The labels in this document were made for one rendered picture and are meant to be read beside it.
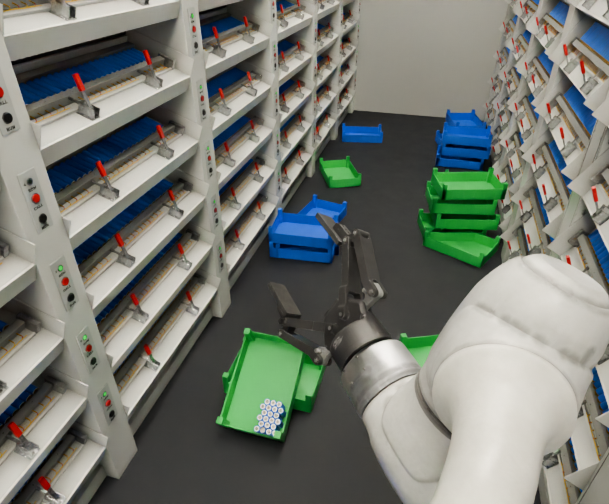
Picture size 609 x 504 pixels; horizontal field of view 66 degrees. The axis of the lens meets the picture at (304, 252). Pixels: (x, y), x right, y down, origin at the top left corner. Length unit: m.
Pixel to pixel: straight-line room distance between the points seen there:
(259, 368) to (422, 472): 1.13
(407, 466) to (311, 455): 1.01
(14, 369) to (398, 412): 0.81
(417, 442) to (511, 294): 0.17
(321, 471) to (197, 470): 0.35
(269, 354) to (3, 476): 0.78
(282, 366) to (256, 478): 0.34
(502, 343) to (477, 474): 0.10
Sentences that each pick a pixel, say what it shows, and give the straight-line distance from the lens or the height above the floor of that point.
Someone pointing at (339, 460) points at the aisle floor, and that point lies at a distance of 1.49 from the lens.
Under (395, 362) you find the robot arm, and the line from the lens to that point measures 0.54.
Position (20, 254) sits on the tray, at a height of 0.75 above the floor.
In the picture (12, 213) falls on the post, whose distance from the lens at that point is 1.00.
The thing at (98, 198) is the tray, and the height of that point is 0.75.
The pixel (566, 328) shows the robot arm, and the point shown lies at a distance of 0.38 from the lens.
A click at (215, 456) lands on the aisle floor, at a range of 1.51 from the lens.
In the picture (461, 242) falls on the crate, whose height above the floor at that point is 0.00.
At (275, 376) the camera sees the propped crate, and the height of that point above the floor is 0.09.
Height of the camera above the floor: 1.25
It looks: 33 degrees down
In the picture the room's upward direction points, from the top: straight up
